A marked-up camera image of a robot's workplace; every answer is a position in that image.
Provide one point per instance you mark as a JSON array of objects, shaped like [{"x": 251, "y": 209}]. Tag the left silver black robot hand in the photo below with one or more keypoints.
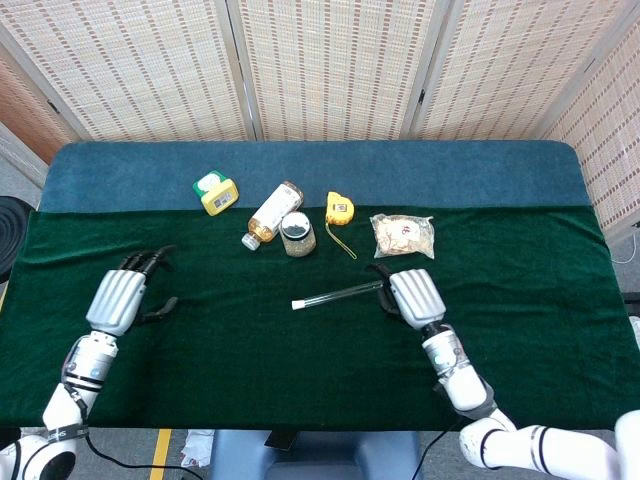
[{"x": 115, "y": 300}]

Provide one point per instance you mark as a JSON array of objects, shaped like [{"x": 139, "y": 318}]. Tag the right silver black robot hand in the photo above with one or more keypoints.
[{"x": 417, "y": 297}]

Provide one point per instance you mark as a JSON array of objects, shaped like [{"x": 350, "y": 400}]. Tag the transparent glass test tube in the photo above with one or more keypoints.
[{"x": 340, "y": 294}]

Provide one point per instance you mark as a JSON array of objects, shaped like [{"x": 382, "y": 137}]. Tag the white tube cap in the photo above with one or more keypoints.
[{"x": 299, "y": 304}]

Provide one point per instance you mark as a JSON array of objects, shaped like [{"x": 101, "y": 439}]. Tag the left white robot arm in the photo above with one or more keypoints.
[{"x": 85, "y": 370}]

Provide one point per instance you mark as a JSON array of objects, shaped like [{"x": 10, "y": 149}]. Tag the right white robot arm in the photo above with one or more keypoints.
[{"x": 465, "y": 385}]

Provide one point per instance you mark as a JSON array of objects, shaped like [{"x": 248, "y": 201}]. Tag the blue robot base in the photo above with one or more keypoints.
[{"x": 315, "y": 457}]

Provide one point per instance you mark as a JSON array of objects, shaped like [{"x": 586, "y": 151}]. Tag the clear plastic snack bag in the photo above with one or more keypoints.
[{"x": 402, "y": 235}]

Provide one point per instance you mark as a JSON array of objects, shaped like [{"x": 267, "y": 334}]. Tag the yellow tape measure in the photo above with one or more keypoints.
[{"x": 340, "y": 207}]

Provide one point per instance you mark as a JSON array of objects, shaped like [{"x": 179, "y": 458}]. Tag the black round stool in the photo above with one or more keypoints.
[{"x": 10, "y": 235}]

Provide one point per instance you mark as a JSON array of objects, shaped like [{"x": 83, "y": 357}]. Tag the blue cloth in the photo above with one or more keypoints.
[{"x": 400, "y": 170}]

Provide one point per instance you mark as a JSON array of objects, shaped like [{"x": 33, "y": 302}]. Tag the glass jar with black lid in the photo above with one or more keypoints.
[{"x": 297, "y": 237}]

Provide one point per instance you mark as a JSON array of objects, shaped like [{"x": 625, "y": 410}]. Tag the yellow green plastic box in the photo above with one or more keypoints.
[{"x": 217, "y": 197}]

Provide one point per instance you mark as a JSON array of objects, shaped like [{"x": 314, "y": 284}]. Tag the yellow floor tape strip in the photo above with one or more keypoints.
[{"x": 160, "y": 455}]

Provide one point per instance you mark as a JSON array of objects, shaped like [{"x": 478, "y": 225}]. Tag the green velvet cloth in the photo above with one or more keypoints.
[{"x": 275, "y": 375}]

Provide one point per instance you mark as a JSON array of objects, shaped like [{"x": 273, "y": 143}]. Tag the white crumpled paper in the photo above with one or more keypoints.
[{"x": 196, "y": 447}]

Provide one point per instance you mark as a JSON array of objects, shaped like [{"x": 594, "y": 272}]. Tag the tea bottle with white cap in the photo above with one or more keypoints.
[{"x": 270, "y": 215}]

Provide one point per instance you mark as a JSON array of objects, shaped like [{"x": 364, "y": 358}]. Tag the grey partition board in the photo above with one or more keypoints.
[{"x": 17, "y": 155}]

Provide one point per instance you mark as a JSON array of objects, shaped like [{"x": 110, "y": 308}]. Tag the small black flat object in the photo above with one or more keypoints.
[{"x": 280, "y": 440}]

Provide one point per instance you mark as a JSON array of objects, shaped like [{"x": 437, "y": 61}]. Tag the woven bamboo screen panel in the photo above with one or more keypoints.
[
  {"x": 135, "y": 65},
  {"x": 335, "y": 65},
  {"x": 25, "y": 110},
  {"x": 515, "y": 65},
  {"x": 610, "y": 140}
]

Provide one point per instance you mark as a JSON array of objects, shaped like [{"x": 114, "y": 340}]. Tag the white object at table side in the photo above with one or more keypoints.
[{"x": 636, "y": 332}]

